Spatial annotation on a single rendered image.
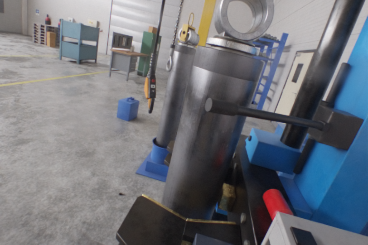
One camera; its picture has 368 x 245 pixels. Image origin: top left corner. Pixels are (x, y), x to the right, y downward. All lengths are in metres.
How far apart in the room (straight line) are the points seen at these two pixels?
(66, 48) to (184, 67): 7.09
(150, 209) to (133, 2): 12.34
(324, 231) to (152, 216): 0.40
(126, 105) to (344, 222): 3.19
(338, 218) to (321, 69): 0.48
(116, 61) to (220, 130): 6.26
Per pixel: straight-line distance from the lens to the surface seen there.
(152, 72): 1.55
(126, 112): 3.50
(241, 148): 0.91
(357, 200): 0.77
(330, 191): 0.71
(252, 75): 0.54
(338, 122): 0.62
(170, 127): 2.03
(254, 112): 0.39
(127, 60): 6.50
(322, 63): 0.80
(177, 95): 1.92
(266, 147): 0.79
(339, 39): 0.82
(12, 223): 2.02
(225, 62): 0.50
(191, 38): 1.90
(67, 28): 8.57
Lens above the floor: 1.45
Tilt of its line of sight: 17 degrees down
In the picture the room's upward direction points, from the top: 14 degrees clockwise
